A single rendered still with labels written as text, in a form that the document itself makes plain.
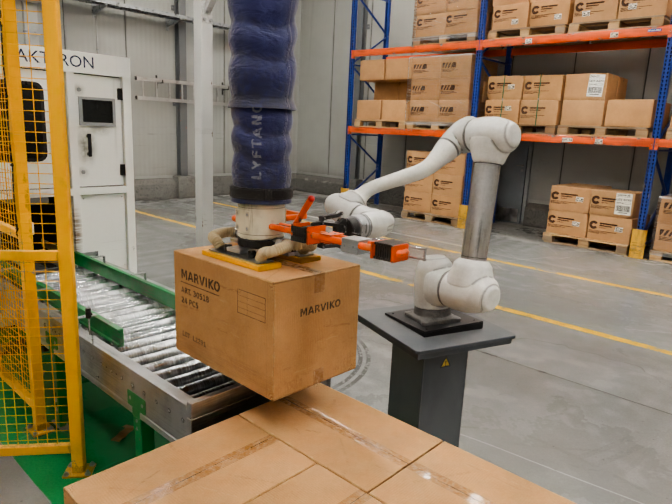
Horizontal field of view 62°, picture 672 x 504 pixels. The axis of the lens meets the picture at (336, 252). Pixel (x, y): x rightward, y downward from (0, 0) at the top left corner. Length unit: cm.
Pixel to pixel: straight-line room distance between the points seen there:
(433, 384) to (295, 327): 80
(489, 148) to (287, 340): 103
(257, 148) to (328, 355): 75
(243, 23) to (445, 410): 171
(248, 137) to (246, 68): 22
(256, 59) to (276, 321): 85
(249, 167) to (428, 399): 121
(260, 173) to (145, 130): 987
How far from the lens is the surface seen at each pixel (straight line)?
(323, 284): 188
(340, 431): 198
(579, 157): 1027
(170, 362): 253
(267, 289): 176
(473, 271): 218
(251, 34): 194
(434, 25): 1018
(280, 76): 193
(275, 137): 194
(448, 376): 245
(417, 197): 1020
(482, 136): 221
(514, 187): 1064
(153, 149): 1184
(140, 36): 1183
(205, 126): 523
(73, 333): 259
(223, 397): 210
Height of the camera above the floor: 154
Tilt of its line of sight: 12 degrees down
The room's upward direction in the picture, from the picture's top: 3 degrees clockwise
